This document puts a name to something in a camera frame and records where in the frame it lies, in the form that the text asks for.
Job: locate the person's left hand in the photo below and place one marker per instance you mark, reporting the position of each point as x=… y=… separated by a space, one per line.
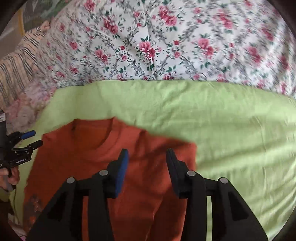
x=12 y=180

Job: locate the lilac floral pillowcase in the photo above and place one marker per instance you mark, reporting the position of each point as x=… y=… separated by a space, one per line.
x=25 y=110

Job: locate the beige plaid pillow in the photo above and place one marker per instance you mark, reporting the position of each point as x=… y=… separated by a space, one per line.
x=17 y=67

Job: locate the rust orange knit sweater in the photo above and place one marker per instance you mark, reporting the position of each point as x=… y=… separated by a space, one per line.
x=146 y=208

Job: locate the white floral rose duvet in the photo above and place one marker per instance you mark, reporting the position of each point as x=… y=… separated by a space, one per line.
x=241 y=42

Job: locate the light green bed sheet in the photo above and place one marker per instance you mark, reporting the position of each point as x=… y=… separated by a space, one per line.
x=242 y=133

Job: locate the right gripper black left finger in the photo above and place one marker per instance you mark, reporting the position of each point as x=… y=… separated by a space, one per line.
x=62 y=217

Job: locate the gold framed landscape painting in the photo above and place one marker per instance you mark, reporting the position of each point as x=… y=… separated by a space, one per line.
x=34 y=13

